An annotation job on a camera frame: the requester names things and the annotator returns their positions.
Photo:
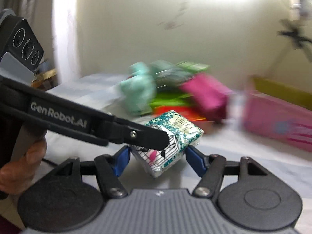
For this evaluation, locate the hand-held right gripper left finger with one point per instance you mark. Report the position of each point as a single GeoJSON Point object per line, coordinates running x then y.
{"type": "Point", "coordinates": [121, 160]}

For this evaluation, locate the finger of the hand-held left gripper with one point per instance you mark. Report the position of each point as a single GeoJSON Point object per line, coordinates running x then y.
{"type": "Point", "coordinates": [141, 136]}

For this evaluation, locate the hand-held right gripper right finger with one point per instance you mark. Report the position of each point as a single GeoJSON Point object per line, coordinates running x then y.
{"type": "Point", "coordinates": [195, 160]}

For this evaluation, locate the teal patterned tissue pack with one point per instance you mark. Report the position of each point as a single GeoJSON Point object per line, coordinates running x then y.
{"type": "Point", "coordinates": [181, 134]}

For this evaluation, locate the lime green packet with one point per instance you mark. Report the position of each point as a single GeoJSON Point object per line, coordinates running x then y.
{"type": "Point", "coordinates": [170, 101]}

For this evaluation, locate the magenta tissue pack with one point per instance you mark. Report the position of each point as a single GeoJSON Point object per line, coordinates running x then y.
{"type": "Point", "coordinates": [207, 95]}

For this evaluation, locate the pink cardboard box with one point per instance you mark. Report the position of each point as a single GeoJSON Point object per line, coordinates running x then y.
{"type": "Point", "coordinates": [275, 119]}

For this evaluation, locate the person's left hand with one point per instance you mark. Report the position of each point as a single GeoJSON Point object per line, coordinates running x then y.
{"type": "Point", "coordinates": [22, 173]}

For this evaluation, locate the blue and gold clutter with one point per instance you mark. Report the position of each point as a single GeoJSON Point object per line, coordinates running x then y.
{"type": "Point", "coordinates": [45, 75]}

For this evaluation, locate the orange packet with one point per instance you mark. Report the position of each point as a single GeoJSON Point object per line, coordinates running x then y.
{"type": "Point", "coordinates": [187, 113]}

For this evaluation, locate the dark green packet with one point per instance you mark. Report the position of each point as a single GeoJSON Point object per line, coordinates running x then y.
{"type": "Point", "coordinates": [170, 74]}

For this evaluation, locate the white curtain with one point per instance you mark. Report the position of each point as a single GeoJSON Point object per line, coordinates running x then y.
{"type": "Point", "coordinates": [65, 29]}

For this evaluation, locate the green tissue box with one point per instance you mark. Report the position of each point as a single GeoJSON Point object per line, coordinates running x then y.
{"type": "Point", "coordinates": [195, 67]}

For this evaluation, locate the ceiling fan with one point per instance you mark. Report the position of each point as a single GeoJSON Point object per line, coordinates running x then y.
{"type": "Point", "coordinates": [295, 34]}

